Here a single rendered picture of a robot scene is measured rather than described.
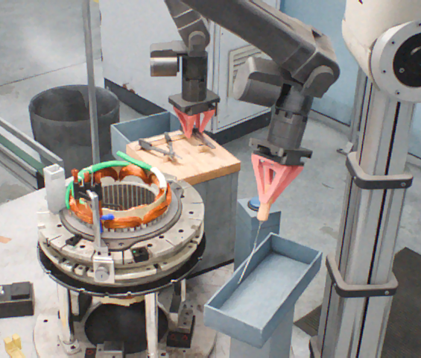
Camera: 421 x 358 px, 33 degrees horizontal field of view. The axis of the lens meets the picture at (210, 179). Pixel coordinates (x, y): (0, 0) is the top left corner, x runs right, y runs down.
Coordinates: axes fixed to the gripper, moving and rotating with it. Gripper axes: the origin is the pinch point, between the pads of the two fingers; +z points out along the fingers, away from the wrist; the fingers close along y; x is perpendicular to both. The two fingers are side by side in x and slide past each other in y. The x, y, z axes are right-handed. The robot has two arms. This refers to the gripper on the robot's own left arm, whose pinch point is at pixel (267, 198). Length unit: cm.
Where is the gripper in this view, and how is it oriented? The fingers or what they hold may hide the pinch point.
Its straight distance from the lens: 116.4
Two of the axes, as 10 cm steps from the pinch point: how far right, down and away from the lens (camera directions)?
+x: 7.7, 3.1, -5.6
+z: -2.5, 9.5, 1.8
